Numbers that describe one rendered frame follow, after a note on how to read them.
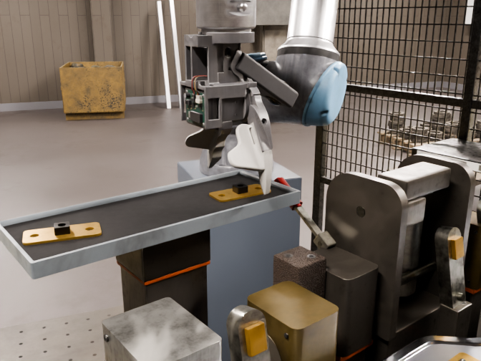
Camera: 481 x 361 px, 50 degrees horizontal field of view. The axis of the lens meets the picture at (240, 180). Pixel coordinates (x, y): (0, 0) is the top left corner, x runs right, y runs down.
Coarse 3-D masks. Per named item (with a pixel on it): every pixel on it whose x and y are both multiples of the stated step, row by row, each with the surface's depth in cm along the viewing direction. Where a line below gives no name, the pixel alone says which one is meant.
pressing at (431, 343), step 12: (432, 336) 67; (444, 336) 67; (408, 348) 65; (420, 348) 65; (432, 348) 65; (444, 348) 65; (456, 348) 65; (468, 348) 65; (480, 348) 65; (384, 360) 63; (396, 360) 63; (408, 360) 63; (420, 360) 63; (432, 360) 63; (444, 360) 63; (480, 360) 63
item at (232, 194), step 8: (240, 184) 74; (256, 184) 76; (216, 192) 73; (224, 192) 73; (232, 192) 73; (240, 192) 72; (248, 192) 73; (256, 192) 73; (224, 200) 70; (232, 200) 71
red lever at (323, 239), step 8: (296, 208) 79; (304, 216) 78; (312, 224) 77; (312, 232) 77; (320, 232) 77; (328, 232) 76; (320, 240) 75; (328, 240) 75; (320, 248) 76; (328, 248) 75
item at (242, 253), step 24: (192, 168) 108; (264, 216) 101; (288, 216) 103; (216, 240) 99; (240, 240) 101; (264, 240) 103; (288, 240) 105; (216, 264) 100; (240, 264) 102; (264, 264) 104; (216, 288) 102; (240, 288) 104; (264, 288) 106; (216, 312) 103
